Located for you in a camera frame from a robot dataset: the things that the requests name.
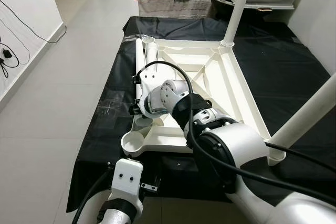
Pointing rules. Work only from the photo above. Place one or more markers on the black round basin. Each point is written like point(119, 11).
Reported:
point(220, 3)

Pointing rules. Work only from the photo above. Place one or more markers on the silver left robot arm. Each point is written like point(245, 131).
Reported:
point(121, 214)

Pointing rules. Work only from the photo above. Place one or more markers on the clear tape strip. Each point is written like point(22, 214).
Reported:
point(130, 37)

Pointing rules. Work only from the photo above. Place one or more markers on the beige patterned cloth cover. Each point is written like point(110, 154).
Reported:
point(173, 6)

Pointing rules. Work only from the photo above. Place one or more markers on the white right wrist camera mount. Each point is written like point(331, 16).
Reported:
point(146, 100)

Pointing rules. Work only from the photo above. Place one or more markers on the white plastic table leg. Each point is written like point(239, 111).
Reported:
point(239, 9)
point(152, 56)
point(304, 119)

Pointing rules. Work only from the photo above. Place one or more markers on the clear square tape patch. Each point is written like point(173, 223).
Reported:
point(113, 105)

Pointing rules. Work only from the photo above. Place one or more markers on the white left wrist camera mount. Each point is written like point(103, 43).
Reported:
point(127, 179)

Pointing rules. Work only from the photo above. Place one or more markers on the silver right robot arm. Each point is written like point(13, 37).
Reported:
point(236, 145)

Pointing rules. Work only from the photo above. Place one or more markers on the small black power adapter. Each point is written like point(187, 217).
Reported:
point(6, 52)

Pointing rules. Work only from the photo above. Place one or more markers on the black tablecloth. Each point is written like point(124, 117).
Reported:
point(283, 56)

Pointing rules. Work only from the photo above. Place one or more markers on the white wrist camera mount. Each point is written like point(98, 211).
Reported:
point(146, 100)
point(127, 179)

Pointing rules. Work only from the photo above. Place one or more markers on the white plastic children table top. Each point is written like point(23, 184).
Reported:
point(231, 93)

